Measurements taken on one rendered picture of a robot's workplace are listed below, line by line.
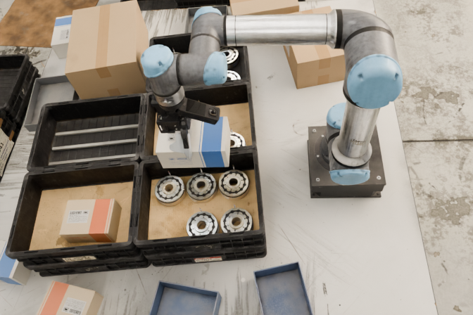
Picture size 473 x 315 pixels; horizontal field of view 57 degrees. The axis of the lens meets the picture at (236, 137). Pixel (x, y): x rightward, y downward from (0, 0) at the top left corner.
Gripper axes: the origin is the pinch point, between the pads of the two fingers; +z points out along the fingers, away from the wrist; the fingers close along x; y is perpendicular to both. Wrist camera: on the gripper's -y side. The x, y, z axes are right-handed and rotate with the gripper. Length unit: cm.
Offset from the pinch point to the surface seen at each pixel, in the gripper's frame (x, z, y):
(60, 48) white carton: -77, 34, 79
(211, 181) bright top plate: 1.0, 24.9, -1.3
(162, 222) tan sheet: 14.5, 27.5, 14.5
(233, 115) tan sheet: -28.9, 27.8, -7.2
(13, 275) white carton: 31, 31, 64
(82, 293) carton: 36, 33, 39
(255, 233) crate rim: 22.4, 17.8, -17.2
